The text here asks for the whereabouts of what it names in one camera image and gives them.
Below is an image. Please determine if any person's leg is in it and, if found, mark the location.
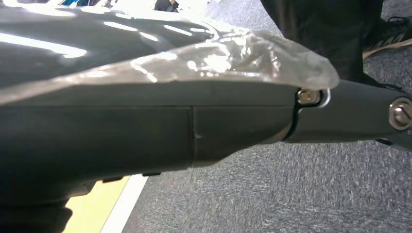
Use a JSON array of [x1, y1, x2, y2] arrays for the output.
[[260, 0, 403, 91]]

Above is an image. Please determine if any person's black shoe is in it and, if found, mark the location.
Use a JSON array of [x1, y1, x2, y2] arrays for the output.
[[363, 16, 412, 61]]

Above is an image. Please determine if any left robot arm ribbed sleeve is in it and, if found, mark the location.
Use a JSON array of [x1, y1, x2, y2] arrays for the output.
[[0, 205, 73, 233]]

